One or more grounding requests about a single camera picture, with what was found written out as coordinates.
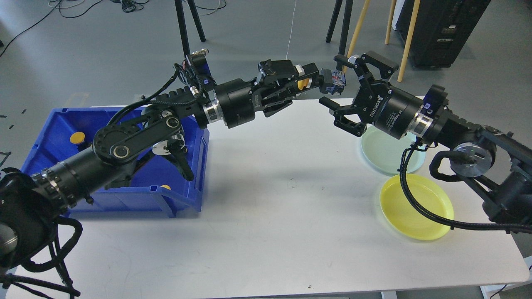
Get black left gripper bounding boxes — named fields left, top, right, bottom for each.
left=214, top=59, right=320, bottom=128

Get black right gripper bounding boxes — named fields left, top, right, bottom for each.
left=319, top=52, right=426, bottom=140

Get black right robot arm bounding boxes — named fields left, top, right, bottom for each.
left=319, top=51, right=532, bottom=233

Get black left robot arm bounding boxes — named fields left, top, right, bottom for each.
left=1, top=49, right=333, bottom=271

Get light green plastic plate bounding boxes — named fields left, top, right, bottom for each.
left=361, top=125, right=416, bottom=176

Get yellow plastic plate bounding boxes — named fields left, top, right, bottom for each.
left=379, top=174, right=455, bottom=241

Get wooden easel legs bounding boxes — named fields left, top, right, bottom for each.
left=343, top=0, right=422, bottom=83

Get black stand legs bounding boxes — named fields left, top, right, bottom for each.
left=326, top=0, right=355, bottom=59

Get black tripod legs left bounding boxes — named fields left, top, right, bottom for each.
left=174, top=0, right=207, bottom=59

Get blue plastic storage bin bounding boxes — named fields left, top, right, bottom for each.
left=21, top=106, right=209, bottom=218

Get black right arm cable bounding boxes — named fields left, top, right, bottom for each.
left=399, top=141, right=532, bottom=234

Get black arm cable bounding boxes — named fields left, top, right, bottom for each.
left=399, top=141, right=532, bottom=234
left=0, top=216, right=84, bottom=297

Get black floor cables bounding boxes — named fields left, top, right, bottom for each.
left=0, top=0, right=228, bottom=56

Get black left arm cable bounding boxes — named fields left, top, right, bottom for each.
left=0, top=216, right=84, bottom=297

